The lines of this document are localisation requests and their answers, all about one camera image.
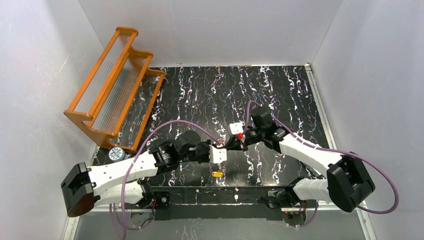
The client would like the yellow tagged key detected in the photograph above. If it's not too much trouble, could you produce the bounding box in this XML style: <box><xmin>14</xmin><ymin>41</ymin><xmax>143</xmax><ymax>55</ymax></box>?
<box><xmin>211</xmin><ymin>171</ymin><xmax>224</xmax><ymax>178</ymax></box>

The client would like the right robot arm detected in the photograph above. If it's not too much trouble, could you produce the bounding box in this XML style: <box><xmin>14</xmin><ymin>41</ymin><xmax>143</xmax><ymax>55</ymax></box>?
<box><xmin>224</xmin><ymin>107</ymin><xmax>376</xmax><ymax>213</ymax></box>

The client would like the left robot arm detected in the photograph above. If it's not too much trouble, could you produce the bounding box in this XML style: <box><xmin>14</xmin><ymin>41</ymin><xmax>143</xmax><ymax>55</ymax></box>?
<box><xmin>60</xmin><ymin>130</ymin><xmax>227</xmax><ymax>218</ymax></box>

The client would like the orange wooden rack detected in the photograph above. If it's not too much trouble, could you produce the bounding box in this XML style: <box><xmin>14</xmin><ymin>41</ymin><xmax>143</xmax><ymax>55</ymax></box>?
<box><xmin>64</xmin><ymin>26</ymin><xmax>166</xmax><ymax>153</ymax></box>

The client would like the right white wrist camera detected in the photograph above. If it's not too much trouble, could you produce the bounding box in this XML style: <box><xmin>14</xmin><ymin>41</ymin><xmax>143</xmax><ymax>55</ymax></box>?
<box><xmin>229</xmin><ymin>122</ymin><xmax>244</xmax><ymax>140</ymax></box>

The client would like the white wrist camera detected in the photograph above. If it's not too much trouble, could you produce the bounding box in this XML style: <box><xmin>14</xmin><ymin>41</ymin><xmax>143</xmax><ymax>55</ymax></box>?
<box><xmin>229</xmin><ymin>122</ymin><xmax>244</xmax><ymax>140</ymax></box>
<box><xmin>209</xmin><ymin>142</ymin><xmax>228</xmax><ymax>164</ymax></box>

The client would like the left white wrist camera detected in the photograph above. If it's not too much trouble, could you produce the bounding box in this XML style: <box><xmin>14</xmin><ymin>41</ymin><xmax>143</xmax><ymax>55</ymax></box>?
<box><xmin>209</xmin><ymin>142</ymin><xmax>228</xmax><ymax>164</ymax></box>

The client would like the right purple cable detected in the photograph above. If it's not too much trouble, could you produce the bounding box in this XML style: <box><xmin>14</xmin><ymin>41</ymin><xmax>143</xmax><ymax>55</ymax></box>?
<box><xmin>243</xmin><ymin>100</ymin><xmax>400</xmax><ymax>228</ymax></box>

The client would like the purple cable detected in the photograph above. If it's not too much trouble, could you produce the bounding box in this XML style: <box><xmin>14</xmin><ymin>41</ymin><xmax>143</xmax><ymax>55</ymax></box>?
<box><xmin>109</xmin><ymin>119</ymin><xmax>222</xmax><ymax>240</ymax></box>
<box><xmin>243</xmin><ymin>100</ymin><xmax>400</xmax><ymax>228</ymax></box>

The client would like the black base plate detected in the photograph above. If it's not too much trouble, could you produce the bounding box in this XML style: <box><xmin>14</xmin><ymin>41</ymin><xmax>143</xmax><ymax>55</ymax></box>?
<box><xmin>120</xmin><ymin>186</ymin><xmax>307</xmax><ymax>221</ymax></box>

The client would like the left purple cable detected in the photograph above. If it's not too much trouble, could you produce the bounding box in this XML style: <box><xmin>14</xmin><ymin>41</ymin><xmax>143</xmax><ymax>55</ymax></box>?
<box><xmin>109</xmin><ymin>119</ymin><xmax>222</xmax><ymax>240</ymax></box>

